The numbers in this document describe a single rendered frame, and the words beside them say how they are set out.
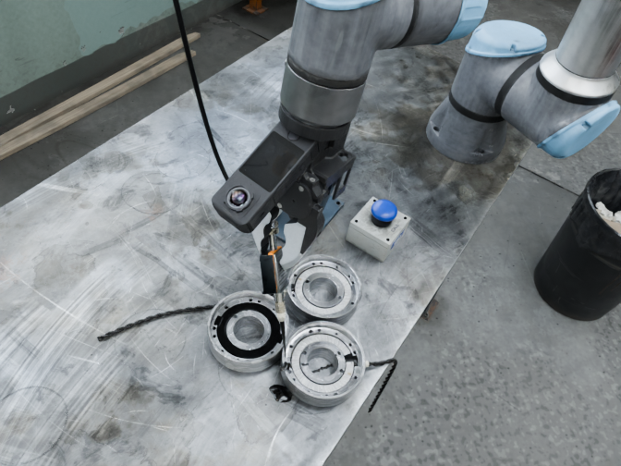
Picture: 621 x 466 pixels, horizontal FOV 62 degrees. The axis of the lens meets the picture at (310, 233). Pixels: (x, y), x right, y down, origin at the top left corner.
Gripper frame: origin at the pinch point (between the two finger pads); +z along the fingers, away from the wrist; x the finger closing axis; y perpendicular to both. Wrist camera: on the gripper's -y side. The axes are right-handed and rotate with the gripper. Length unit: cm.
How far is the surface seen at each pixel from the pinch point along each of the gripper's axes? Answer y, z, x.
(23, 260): -13.3, 15.3, 31.2
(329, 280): 9.9, 9.2, -4.6
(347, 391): -3.0, 9.2, -15.8
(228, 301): -2.0, 10.4, 3.7
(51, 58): 76, 69, 156
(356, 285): 11.5, 8.5, -8.1
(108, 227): -1.9, 13.7, 27.2
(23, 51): 65, 62, 156
